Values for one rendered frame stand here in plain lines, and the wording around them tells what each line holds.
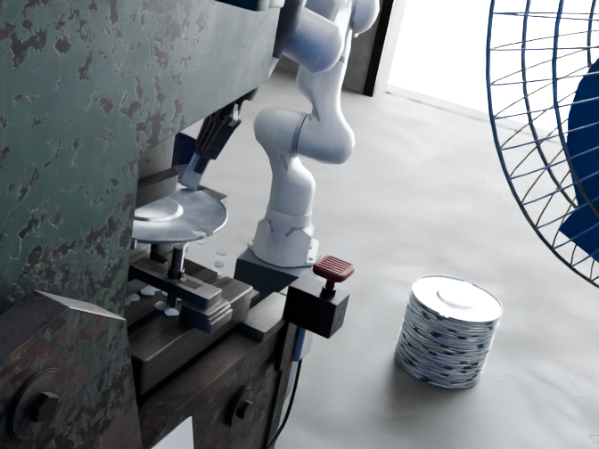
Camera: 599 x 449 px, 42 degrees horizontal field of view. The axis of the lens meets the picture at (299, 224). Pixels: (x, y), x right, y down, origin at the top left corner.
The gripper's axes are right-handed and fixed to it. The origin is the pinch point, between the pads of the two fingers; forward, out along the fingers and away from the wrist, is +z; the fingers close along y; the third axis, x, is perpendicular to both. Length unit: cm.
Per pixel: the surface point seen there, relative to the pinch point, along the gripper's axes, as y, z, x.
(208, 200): -5.4, 3.1, -2.8
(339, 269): -27.8, -0.5, -20.5
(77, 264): -50, 2, 27
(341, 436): 17, 60, -79
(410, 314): 49, 32, -104
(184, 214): -11.6, 5.0, 2.5
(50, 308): -61, 3, 31
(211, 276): -19.6, 11.3, -3.9
